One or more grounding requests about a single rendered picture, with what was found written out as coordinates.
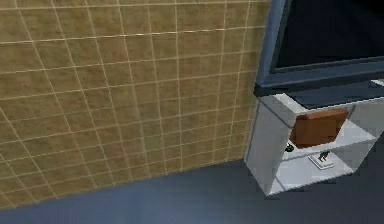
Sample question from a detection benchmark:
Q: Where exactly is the white shelf unit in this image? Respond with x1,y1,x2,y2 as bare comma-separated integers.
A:
243,79,384,197

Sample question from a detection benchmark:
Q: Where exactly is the brown box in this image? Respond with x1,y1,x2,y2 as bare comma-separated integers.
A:
289,107,350,150

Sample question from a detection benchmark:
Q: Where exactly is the small statuette on white base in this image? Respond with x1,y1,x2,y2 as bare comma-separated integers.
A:
307,150,335,171

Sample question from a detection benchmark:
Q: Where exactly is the dark television set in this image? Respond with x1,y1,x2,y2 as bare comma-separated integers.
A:
253,0,384,109

